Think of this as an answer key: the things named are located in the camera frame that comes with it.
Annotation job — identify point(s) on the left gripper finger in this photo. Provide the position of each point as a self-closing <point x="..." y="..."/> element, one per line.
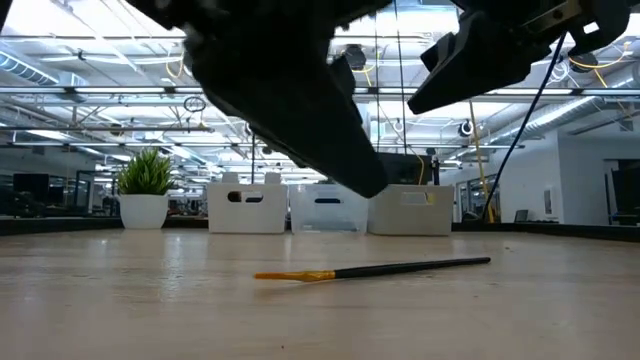
<point x="347" y="85"/>
<point x="330" y="145"/>

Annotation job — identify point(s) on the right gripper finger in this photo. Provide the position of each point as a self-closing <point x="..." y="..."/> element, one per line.
<point x="475" y="65"/>

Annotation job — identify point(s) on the paintbrush with gold ferrule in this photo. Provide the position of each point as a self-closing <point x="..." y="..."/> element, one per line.
<point x="400" y="268"/>

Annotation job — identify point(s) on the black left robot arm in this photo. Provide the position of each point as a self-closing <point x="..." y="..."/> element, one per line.
<point x="3" y="7"/>

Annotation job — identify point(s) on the blue paint bottle white cap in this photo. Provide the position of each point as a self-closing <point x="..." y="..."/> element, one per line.
<point x="254" y="199"/>

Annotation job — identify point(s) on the clear plastic bin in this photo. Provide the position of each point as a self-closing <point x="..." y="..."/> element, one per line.
<point x="327" y="222"/>

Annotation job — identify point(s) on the white plastic bin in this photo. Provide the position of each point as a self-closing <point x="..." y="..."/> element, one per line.
<point x="270" y="217"/>

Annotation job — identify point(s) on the grey plastic bin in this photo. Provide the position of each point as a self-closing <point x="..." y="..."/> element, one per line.
<point x="410" y="220"/>

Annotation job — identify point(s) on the green plant in white pot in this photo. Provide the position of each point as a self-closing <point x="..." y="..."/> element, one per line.
<point x="144" y="210"/>

